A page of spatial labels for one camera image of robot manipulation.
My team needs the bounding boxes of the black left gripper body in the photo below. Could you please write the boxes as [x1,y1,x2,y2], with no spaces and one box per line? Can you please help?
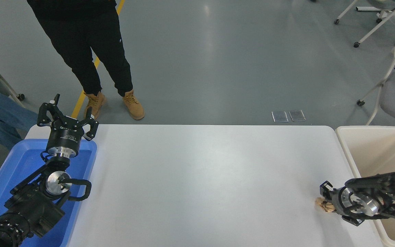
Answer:
[46,119,83,154]

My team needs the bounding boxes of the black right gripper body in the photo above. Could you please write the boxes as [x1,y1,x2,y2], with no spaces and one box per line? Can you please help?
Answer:
[330,188,347,215]

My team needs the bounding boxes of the tan paper ball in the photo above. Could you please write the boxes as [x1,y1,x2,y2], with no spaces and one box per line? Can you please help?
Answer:
[315,197,336,213]

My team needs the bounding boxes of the grey chair with casters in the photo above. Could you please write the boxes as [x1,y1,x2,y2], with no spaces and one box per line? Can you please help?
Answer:
[0,67,26,111]

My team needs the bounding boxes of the seated person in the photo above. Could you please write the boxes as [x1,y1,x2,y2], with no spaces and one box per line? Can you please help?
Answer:
[0,30,40,151]

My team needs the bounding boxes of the blue plastic tray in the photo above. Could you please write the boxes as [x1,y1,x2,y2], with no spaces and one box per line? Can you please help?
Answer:
[0,138,98,247]

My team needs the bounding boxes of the large pale bin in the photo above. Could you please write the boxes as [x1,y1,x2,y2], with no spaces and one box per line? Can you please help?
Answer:
[335,126,395,247]

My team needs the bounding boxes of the standing person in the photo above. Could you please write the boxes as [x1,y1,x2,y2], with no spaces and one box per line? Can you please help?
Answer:
[27,0,145,120]

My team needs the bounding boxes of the clear floor plate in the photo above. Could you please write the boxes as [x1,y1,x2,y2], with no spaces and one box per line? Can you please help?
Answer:
[272,111,289,123]
[289,109,306,122]

